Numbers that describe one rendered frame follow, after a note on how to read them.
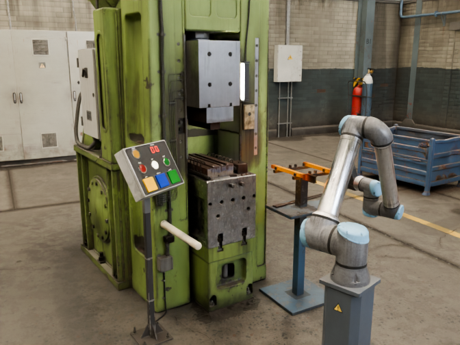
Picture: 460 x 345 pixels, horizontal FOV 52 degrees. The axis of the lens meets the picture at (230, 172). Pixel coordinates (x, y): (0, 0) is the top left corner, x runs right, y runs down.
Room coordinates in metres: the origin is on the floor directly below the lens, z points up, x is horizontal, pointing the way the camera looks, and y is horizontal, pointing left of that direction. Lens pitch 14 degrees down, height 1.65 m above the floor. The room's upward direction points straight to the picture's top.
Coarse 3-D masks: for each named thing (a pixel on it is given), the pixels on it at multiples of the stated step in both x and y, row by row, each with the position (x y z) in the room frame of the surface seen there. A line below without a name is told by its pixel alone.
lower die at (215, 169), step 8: (192, 160) 3.13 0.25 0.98; (208, 160) 3.05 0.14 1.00; (192, 168) 3.03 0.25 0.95; (200, 168) 2.95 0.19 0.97; (208, 168) 2.89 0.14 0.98; (216, 168) 2.92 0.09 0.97; (224, 168) 2.95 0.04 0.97; (232, 168) 2.98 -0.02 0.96; (216, 176) 2.92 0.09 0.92; (224, 176) 2.95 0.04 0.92
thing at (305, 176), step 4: (272, 164) 3.15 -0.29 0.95; (280, 168) 3.06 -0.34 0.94; (284, 168) 3.02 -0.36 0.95; (288, 168) 3.02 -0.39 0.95; (288, 172) 2.98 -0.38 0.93; (292, 172) 2.94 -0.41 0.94; (296, 172) 2.91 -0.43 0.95; (300, 172) 2.91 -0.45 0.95; (300, 176) 2.88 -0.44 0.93; (304, 176) 2.83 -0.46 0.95; (308, 176) 2.82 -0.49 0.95; (312, 176) 2.78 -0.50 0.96; (316, 176) 2.78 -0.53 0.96; (308, 180) 2.82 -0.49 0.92; (312, 180) 2.79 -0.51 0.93
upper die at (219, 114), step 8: (192, 112) 3.02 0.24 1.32; (200, 112) 2.94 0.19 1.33; (208, 112) 2.89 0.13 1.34; (216, 112) 2.92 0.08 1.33; (224, 112) 2.95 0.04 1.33; (232, 112) 2.98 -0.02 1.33; (200, 120) 2.94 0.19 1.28; (208, 120) 2.89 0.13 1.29; (216, 120) 2.92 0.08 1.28; (224, 120) 2.95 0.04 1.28; (232, 120) 2.98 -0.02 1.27
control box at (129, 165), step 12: (144, 144) 2.54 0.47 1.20; (156, 144) 2.61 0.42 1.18; (120, 156) 2.41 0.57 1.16; (132, 156) 2.42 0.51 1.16; (144, 156) 2.49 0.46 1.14; (156, 156) 2.56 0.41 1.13; (168, 156) 2.64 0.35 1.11; (120, 168) 2.41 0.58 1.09; (132, 168) 2.37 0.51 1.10; (156, 168) 2.50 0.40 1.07; (168, 168) 2.58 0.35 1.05; (132, 180) 2.37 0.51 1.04; (156, 180) 2.46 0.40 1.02; (168, 180) 2.53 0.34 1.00; (132, 192) 2.37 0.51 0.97; (144, 192) 2.34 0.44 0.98; (156, 192) 2.41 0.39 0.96
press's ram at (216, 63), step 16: (192, 48) 2.91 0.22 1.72; (208, 48) 2.89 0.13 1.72; (224, 48) 2.95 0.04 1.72; (192, 64) 2.91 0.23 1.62; (208, 64) 2.89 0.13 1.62; (224, 64) 2.95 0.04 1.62; (192, 80) 2.91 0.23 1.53; (208, 80) 2.89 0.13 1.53; (224, 80) 2.95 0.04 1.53; (192, 96) 2.92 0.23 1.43; (208, 96) 2.89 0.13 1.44; (224, 96) 2.95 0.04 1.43
